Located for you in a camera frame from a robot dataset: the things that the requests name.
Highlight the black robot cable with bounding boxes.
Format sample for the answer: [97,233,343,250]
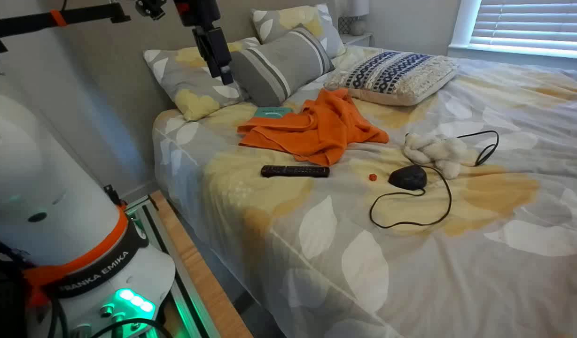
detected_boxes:
[45,299,174,338]

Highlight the grey striped pillow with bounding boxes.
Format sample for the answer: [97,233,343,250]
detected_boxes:
[231,27,332,106]

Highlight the white window blinds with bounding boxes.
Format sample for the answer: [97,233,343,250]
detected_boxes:
[469,0,577,51]

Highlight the black computer mouse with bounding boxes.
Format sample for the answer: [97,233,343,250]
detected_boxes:
[387,166,426,190]

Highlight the grey yellow leaf pillow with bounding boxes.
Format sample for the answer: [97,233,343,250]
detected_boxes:
[142,47,248,121]

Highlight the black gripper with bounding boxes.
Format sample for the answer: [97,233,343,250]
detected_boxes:
[191,27,233,85]

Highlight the black remote control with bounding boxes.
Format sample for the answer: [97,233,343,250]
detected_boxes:
[261,166,330,179]

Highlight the grey bedside lamp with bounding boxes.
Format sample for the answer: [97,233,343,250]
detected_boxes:
[338,0,370,36]

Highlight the leaf pattern bedspread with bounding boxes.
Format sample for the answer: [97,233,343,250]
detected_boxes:
[152,61,577,338]

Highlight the rear leaf pattern pillow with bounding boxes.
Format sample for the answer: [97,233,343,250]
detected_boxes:
[251,4,345,59]

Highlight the black mouse cable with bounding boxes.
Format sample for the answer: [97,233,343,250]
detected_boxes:
[366,128,501,232]

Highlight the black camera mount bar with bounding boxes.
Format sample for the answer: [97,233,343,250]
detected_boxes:
[0,4,127,53]

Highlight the orange towel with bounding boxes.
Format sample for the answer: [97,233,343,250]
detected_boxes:
[236,91,389,168]

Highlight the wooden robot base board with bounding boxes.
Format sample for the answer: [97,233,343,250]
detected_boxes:
[127,192,251,338]

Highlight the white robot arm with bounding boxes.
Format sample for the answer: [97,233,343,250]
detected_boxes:
[0,76,176,338]

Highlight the teal book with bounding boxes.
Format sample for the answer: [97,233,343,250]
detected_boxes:
[251,108,291,121]

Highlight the blue patterned white pillow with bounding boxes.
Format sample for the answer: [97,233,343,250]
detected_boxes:
[325,51,456,108]

